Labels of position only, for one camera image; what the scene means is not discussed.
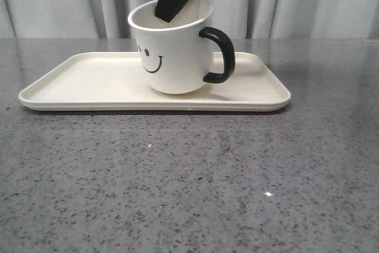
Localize white smiley mug black handle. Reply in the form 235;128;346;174
128;0;236;94

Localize cream rectangular plastic tray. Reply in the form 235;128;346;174
18;52;291;112

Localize grey pleated curtain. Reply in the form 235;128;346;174
1;0;378;39

